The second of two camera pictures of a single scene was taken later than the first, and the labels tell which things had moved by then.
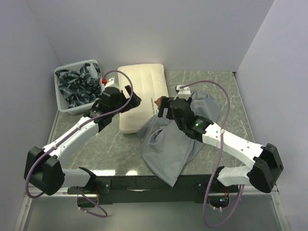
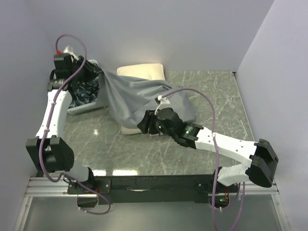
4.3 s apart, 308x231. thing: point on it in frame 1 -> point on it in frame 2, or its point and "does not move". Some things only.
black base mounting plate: x=138 y=189 does not move
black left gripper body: x=122 y=101 -> x=83 y=74
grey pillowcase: x=166 y=149 -> x=128 y=98
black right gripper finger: x=161 y=111 -> x=143 y=125
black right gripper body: x=171 y=116 -> x=160 y=127
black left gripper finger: x=135 y=101 -> x=94 y=70
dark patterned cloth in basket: x=78 y=89 does not move
